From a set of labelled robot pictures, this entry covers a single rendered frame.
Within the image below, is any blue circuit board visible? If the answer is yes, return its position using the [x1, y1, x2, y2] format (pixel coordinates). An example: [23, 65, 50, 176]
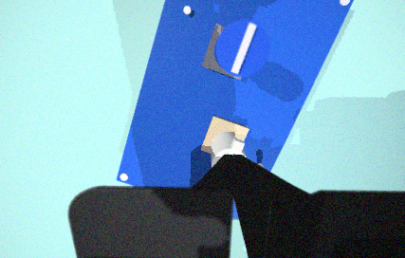
[116, 0, 354, 188]

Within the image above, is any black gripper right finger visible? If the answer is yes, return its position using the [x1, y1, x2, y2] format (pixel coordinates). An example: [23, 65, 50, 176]
[233, 155, 405, 258]

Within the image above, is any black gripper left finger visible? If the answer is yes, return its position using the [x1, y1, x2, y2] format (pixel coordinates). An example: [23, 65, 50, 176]
[67, 155, 236, 258]

